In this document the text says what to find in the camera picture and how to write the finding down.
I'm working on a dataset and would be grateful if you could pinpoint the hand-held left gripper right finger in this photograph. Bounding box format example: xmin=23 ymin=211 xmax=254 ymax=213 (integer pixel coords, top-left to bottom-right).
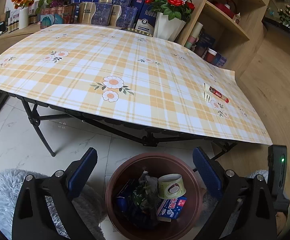
xmin=192 ymin=147 xmax=277 ymax=240

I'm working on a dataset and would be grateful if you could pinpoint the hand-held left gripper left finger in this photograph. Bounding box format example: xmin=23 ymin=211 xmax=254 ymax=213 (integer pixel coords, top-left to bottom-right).
xmin=11 ymin=147 xmax=98 ymax=240

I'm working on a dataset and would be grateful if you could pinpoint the green paper cup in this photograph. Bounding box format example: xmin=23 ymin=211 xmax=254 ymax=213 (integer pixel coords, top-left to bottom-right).
xmin=157 ymin=173 xmax=187 ymax=200

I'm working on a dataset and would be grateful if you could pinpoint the blue red white carton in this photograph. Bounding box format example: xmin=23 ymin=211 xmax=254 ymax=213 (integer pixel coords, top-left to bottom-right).
xmin=156 ymin=196 xmax=188 ymax=222

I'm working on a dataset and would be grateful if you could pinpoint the brown plastic basin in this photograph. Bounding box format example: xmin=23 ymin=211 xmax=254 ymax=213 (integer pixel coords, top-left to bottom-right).
xmin=105 ymin=153 xmax=204 ymax=240

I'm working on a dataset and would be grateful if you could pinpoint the clear plastic bag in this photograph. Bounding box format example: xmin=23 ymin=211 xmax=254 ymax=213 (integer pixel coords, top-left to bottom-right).
xmin=137 ymin=171 xmax=159 ymax=190

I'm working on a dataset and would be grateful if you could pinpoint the green wrapper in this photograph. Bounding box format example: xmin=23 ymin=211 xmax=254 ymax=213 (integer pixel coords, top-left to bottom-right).
xmin=131 ymin=186 xmax=150 ymax=207

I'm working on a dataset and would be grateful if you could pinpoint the dark blue box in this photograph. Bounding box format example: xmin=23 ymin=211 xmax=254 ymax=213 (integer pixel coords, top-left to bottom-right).
xmin=127 ymin=203 xmax=161 ymax=228
xmin=129 ymin=0 xmax=146 ymax=21

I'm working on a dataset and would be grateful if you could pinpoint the grey fluffy rug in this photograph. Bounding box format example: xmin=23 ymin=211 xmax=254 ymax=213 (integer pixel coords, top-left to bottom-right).
xmin=0 ymin=169 xmax=106 ymax=240

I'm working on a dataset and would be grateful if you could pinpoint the clear tube with red cap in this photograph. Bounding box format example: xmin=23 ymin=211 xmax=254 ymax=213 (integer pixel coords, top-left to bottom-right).
xmin=208 ymin=86 xmax=230 ymax=103

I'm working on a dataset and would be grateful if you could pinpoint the small blue printed box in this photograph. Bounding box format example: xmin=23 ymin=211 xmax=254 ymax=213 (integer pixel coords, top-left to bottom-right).
xmin=215 ymin=55 xmax=227 ymax=67

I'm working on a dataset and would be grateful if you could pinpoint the red cup with white lid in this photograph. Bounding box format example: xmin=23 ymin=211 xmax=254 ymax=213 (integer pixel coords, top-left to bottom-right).
xmin=204 ymin=48 xmax=217 ymax=65

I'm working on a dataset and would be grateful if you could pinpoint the yellow checked flowered tablecloth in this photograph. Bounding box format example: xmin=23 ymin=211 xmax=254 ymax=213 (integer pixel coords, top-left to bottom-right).
xmin=0 ymin=24 xmax=273 ymax=146

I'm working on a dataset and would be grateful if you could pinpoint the brown cup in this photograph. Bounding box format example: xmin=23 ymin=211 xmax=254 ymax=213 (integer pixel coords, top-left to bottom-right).
xmin=193 ymin=43 xmax=207 ymax=57

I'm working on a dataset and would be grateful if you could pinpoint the large blue printed box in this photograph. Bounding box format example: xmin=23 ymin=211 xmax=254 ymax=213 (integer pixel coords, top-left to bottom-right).
xmin=198 ymin=31 xmax=216 ymax=50

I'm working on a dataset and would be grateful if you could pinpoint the stack of pastel cups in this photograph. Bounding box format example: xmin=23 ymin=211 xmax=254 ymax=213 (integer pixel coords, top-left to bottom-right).
xmin=183 ymin=21 xmax=205 ymax=50

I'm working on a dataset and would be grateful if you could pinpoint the black framed glass stand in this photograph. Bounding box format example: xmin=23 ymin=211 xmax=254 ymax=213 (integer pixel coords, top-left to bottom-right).
xmin=262 ymin=0 xmax=290 ymax=35

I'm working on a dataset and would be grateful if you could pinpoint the wooden shelf unit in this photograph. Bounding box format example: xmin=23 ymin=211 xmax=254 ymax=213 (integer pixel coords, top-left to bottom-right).
xmin=176 ymin=0 xmax=273 ymax=73

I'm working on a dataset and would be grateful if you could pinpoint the white faceted vase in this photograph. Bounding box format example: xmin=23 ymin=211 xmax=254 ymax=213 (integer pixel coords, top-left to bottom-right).
xmin=153 ymin=12 xmax=187 ymax=42

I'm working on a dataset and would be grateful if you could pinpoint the ornate gold tray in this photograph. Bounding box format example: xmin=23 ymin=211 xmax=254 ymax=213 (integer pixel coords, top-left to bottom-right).
xmin=128 ymin=27 xmax=155 ymax=36

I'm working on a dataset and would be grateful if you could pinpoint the pink rose bouquet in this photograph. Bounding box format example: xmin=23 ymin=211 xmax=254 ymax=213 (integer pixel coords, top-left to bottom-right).
xmin=277 ymin=4 xmax=290 ymax=27

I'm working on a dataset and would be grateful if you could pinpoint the row of small brown bottles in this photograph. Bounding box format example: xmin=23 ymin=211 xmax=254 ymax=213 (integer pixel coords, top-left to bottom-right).
xmin=7 ymin=15 xmax=39 ymax=33

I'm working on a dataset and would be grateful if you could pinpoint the blue box with white label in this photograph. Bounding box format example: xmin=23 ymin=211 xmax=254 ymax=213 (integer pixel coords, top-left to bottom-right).
xmin=134 ymin=10 xmax=157 ymax=35

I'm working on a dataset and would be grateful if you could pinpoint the white cylindrical vase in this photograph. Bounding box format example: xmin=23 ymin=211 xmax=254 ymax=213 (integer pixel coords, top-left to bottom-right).
xmin=18 ymin=7 xmax=30 ymax=30

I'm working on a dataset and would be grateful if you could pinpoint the flat blue box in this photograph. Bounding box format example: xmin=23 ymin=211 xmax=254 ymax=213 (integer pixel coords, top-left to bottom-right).
xmin=69 ymin=0 xmax=101 ymax=6

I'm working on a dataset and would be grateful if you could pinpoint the red rose bouquet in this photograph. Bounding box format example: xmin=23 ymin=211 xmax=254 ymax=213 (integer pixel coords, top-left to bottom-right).
xmin=144 ymin=0 xmax=196 ymax=22

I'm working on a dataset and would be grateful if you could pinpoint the black folding table frame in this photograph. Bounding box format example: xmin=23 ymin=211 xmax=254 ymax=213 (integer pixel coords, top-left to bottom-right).
xmin=0 ymin=89 xmax=238 ymax=161

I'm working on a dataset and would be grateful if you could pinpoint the red basket with handle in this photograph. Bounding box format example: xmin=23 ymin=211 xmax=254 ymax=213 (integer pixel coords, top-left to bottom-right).
xmin=211 ymin=0 xmax=237 ymax=18

